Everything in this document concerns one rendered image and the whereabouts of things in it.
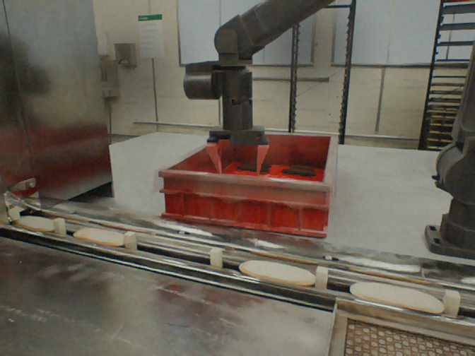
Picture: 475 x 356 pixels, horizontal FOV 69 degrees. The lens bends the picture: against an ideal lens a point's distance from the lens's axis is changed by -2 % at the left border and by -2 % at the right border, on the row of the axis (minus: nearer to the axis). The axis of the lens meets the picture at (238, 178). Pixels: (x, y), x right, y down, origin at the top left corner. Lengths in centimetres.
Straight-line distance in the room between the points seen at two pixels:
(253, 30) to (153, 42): 514
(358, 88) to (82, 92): 426
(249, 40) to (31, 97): 37
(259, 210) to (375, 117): 425
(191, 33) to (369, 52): 244
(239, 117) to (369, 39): 420
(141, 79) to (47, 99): 520
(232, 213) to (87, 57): 42
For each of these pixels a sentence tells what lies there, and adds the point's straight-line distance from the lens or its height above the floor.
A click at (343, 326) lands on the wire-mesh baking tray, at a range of 33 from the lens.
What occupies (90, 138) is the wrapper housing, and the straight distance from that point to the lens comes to 77.
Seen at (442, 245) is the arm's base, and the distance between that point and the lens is 64.
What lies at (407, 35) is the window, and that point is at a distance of 480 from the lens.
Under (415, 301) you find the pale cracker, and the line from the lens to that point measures 44.
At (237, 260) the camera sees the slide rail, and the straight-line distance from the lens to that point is 49.
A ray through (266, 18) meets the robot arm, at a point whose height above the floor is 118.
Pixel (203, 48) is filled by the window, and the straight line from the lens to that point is 531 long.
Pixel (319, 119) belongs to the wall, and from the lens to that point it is 486.
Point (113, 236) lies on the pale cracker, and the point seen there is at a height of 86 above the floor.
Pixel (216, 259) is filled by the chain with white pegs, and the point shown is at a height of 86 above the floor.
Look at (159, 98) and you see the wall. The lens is 572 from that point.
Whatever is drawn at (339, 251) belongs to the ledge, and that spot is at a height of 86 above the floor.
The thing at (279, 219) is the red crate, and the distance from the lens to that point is 62.
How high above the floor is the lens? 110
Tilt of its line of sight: 17 degrees down
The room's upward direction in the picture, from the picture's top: straight up
